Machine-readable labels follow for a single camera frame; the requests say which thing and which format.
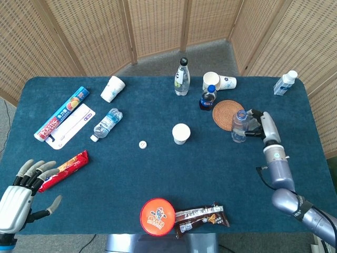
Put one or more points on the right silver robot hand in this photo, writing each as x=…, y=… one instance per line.
x=269, y=127

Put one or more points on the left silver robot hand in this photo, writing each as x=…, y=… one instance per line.
x=14, y=208

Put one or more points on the clear plastic bottle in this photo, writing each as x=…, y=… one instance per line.
x=238, y=124

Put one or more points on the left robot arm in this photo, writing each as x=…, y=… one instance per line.
x=6, y=242

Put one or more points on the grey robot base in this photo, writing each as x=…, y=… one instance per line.
x=158, y=243

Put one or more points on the small bottle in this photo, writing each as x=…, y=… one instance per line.
x=284, y=83

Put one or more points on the blue-cap cola bottle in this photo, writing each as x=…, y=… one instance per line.
x=207, y=101

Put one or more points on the green label glass bottle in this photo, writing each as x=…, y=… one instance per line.
x=182, y=79

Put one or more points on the blue label bottle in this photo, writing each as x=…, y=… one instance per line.
x=108, y=122

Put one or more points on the white bottle cap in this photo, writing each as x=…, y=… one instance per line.
x=142, y=145

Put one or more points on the woven rattan coaster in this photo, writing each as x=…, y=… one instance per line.
x=223, y=114

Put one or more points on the blue-flower paper cup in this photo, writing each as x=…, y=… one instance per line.
x=228, y=82
x=112, y=88

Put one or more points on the red biscuit pack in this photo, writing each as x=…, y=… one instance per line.
x=71, y=166

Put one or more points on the plain white paper cup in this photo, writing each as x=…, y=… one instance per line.
x=210, y=79

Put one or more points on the upright white paper cup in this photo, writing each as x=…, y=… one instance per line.
x=181, y=133

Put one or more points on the white toothbrush package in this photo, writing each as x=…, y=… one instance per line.
x=76, y=122

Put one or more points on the plastic wrap box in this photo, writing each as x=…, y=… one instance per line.
x=61, y=113

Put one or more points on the brown snack wrapper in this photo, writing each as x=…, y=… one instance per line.
x=201, y=217

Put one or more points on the blue tablecloth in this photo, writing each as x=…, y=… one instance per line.
x=131, y=179

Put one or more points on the orange round lid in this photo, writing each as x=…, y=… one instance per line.
x=157, y=216

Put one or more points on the bamboo folding screen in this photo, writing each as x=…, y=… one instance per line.
x=79, y=26

